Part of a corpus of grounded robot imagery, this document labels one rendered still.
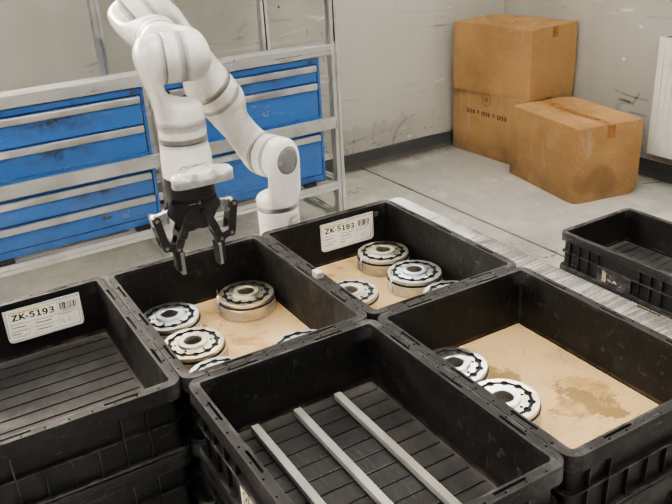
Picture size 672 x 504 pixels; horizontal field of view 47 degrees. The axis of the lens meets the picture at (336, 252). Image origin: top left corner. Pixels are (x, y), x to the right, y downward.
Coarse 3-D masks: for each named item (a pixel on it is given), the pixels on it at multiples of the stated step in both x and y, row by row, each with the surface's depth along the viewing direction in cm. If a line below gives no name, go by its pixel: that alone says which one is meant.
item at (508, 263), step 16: (352, 208) 157; (368, 208) 158; (400, 208) 156; (304, 224) 151; (432, 224) 147; (272, 240) 144; (464, 240) 140; (496, 256) 133; (496, 272) 128; (336, 288) 125; (448, 288) 123; (400, 304) 119
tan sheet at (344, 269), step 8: (328, 264) 157; (336, 264) 157; (344, 264) 157; (352, 264) 156; (328, 272) 154; (336, 272) 153; (344, 272) 153; (352, 272) 153; (360, 272) 153; (336, 280) 150; (368, 280) 149; (376, 280) 149; (384, 280) 149; (384, 288) 146; (384, 296) 143; (392, 296) 143; (384, 304) 140
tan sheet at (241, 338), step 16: (208, 304) 144; (208, 320) 138; (224, 320) 138; (256, 320) 137; (272, 320) 137; (288, 320) 137; (224, 336) 133; (240, 336) 133; (256, 336) 132; (272, 336) 132; (240, 352) 128
